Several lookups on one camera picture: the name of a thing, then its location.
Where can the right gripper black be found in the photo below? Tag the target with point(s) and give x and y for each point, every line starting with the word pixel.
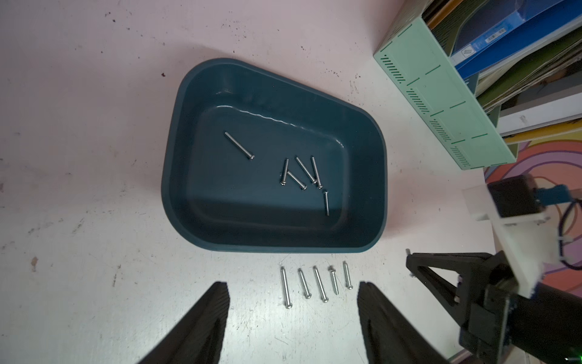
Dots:
pixel 547 325

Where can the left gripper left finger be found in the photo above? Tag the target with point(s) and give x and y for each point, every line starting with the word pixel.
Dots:
pixel 198 337

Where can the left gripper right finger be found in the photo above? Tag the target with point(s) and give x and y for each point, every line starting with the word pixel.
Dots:
pixel 388 336

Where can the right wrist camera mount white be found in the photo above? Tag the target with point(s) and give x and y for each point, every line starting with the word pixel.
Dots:
pixel 516 208

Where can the green file organizer box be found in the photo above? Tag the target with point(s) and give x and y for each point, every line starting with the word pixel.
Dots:
pixel 463 113

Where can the blue folder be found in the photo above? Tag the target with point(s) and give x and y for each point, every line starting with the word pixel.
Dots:
pixel 500 29

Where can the silver screw in tray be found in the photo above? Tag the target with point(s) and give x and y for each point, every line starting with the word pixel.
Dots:
pixel 298 181
pixel 284 172
pixel 317 176
pixel 326 202
pixel 240 147
pixel 305 170

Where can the teal plastic storage tray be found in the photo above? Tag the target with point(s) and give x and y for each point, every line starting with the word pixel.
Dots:
pixel 217 199

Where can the silver screw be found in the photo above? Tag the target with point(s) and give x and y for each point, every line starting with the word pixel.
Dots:
pixel 240 147
pixel 326 202
pixel 305 170
pixel 298 181
pixel 347 275
pixel 322 292
pixel 333 278
pixel 306 292
pixel 317 176
pixel 286 294
pixel 284 172

